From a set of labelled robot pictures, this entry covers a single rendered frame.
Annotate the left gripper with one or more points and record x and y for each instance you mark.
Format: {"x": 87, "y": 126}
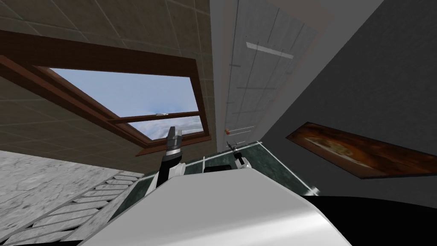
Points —
{"x": 173, "y": 147}

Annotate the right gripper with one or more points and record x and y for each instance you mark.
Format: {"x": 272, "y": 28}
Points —
{"x": 234, "y": 149}

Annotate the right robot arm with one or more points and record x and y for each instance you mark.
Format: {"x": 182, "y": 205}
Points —
{"x": 375, "y": 222}

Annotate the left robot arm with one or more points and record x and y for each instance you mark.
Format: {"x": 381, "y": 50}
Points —
{"x": 167, "y": 171}

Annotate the brown framed window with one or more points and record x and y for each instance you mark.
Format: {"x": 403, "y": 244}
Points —
{"x": 136, "y": 95}

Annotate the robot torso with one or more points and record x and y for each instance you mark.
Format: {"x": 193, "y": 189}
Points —
{"x": 218, "y": 208}

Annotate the white panelled door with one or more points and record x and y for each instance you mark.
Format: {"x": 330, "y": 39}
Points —
{"x": 259, "y": 89}

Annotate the brown framed wall picture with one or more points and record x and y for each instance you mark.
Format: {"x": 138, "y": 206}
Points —
{"x": 362, "y": 153}

